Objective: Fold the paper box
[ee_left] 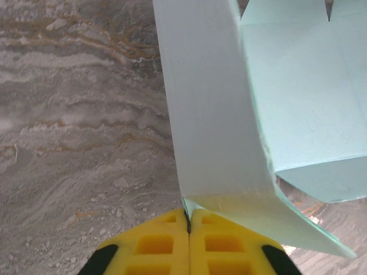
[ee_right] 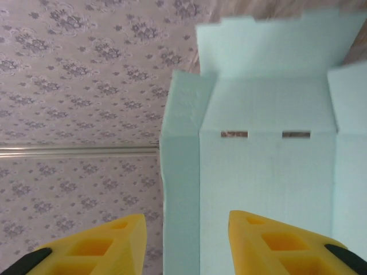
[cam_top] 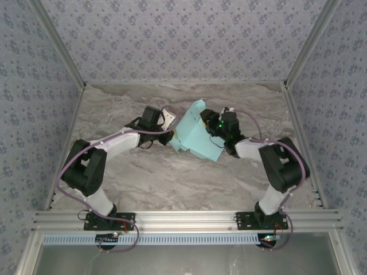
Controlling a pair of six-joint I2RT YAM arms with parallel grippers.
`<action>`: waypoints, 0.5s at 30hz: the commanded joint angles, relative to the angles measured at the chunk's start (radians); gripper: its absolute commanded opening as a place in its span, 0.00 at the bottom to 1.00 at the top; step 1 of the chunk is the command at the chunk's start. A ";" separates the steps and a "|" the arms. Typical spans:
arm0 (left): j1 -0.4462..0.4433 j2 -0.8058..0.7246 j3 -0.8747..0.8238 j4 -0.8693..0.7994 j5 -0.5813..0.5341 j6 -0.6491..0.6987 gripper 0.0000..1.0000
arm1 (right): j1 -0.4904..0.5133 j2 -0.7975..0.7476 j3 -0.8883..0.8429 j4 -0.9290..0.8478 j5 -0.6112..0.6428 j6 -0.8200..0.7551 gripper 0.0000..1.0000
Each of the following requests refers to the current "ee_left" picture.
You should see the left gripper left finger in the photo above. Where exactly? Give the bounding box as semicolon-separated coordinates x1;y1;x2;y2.
81;208;190;275

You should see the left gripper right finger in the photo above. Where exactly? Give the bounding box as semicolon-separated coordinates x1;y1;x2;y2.
189;210;302;275

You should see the light blue paper box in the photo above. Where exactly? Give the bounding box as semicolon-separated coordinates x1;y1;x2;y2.
151;0;367;260

